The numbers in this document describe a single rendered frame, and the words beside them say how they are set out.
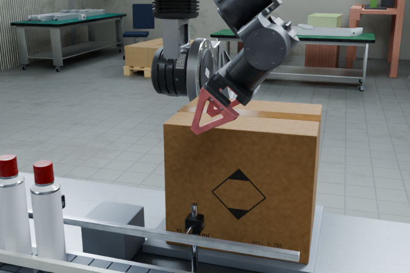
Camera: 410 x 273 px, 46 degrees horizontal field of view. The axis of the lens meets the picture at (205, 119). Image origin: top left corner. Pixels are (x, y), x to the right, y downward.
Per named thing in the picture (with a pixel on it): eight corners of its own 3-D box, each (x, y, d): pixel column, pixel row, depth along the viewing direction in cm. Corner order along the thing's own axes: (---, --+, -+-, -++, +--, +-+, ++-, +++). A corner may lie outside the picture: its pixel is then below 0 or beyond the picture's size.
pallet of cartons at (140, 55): (180, 80, 695) (179, 49, 682) (121, 76, 721) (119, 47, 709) (205, 65, 811) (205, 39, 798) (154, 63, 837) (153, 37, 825)
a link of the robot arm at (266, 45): (263, -30, 71) (220, 7, 75) (250, -31, 61) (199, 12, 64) (312, 34, 72) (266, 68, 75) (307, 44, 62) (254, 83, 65)
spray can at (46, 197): (32, 270, 88) (20, 166, 83) (49, 255, 93) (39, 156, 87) (57, 275, 87) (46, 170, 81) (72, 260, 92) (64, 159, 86)
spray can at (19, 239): (-2, 261, 91) (-16, 160, 86) (16, 247, 96) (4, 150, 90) (21, 265, 90) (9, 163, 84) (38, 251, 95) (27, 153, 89)
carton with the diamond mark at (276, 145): (165, 244, 103) (162, 123, 95) (196, 197, 125) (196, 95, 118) (309, 265, 95) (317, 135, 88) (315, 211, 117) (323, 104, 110)
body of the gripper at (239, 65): (209, 80, 71) (241, 42, 68) (224, 67, 81) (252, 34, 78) (242, 109, 71) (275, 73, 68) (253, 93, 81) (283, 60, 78)
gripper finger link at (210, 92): (172, 122, 73) (210, 76, 69) (186, 109, 79) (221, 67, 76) (206, 151, 73) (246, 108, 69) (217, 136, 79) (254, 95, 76)
